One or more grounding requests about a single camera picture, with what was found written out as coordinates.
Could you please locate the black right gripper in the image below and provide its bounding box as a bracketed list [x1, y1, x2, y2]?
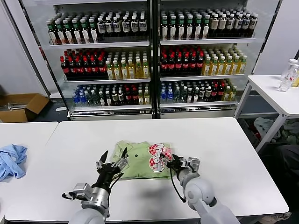
[163, 153, 191, 174]

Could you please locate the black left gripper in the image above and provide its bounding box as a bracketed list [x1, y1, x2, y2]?
[93, 147, 130, 190]

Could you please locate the light green t-shirt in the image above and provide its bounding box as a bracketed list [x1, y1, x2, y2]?
[114, 140, 175, 181]

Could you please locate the open drinks display cooler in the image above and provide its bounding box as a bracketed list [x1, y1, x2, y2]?
[46, 0, 157, 121]
[156, 0, 257, 119]

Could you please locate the white cooler shelf board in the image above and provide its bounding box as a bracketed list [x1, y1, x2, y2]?
[159, 73, 245, 82]
[159, 37, 256, 46]
[48, 41, 150, 49]
[70, 104, 152, 112]
[62, 78, 151, 84]
[159, 100, 237, 109]

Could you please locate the yellow tea bottle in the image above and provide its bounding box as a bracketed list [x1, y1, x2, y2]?
[238, 55, 247, 74]
[209, 56, 218, 76]
[231, 55, 240, 75]
[105, 60, 114, 80]
[142, 58, 150, 79]
[135, 58, 143, 79]
[128, 59, 136, 79]
[202, 56, 211, 76]
[216, 56, 225, 75]
[112, 60, 121, 80]
[120, 59, 128, 80]
[223, 56, 232, 75]

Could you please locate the open cardboard box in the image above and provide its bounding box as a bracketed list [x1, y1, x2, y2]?
[0, 93, 51, 124]

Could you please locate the grey-white crumpled garment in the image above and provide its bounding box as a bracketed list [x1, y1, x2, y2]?
[253, 116, 275, 143]

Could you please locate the light blue crumpled garment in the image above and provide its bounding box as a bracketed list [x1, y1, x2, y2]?
[0, 144, 28, 183]

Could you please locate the white side table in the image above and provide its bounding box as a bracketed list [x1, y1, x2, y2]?
[233, 74, 299, 152]

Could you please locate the pale green crumpled garment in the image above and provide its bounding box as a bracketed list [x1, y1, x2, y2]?
[281, 120, 299, 150]

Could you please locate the green-cap dark tea bottle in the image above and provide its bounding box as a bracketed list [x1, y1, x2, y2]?
[88, 18, 98, 44]
[185, 15, 194, 40]
[55, 20, 65, 45]
[63, 20, 74, 44]
[177, 15, 185, 40]
[47, 21, 57, 45]
[79, 19, 90, 44]
[71, 19, 82, 44]
[201, 15, 210, 40]
[161, 15, 169, 40]
[169, 15, 177, 40]
[193, 15, 202, 40]

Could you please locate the glass cooler door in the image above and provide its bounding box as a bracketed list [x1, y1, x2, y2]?
[233, 0, 285, 117]
[18, 0, 72, 119]

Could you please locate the white-cap dark drink bottle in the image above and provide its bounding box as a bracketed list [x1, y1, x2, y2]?
[218, 14, 227, 35]
[209, 14, 219, 35]
[138, 15, 148, 36]
[121, 16, 131, 36]
[105, 16, 114, 37]
[225, 14, 235, 35]
[249, 14, 258, 34]
[97, 17, 106, 37]
[112, 16, 122, 37]
[241, 14, 250, 34]
[234, 14, 242, 35]
[130, 15, 139, 36]

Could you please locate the clear white-cap plastic bottle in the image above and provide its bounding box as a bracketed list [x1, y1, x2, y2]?
[281, 58, 299, 81]
[277, 64, 299, 92]

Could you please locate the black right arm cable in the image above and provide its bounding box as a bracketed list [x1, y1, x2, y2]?
[168, 167, 187, 204]

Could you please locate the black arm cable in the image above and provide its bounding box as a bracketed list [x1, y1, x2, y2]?
[168, 167, 187, 204]
[61, 190, 79, 201]

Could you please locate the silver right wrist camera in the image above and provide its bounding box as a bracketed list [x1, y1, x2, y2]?
[187, 157, 201, 174]

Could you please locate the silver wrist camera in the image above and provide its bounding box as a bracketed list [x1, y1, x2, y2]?
[187, 157, 201, 174]
[73, 182, 93, 201]

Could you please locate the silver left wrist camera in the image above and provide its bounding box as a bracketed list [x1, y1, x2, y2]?
[73, 182, 93, 201]

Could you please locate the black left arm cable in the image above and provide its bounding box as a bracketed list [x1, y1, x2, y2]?
[61, 190, 79, 201]

